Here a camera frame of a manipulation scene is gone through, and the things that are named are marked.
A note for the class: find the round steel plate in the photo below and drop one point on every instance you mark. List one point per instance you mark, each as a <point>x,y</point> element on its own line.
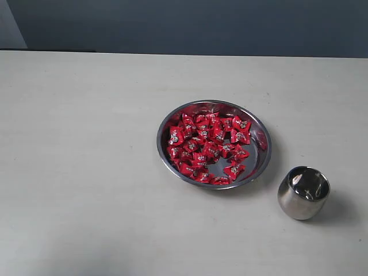
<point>208,114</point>

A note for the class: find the stainless steel cup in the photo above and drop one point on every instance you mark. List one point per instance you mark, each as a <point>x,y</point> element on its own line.
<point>303,192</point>

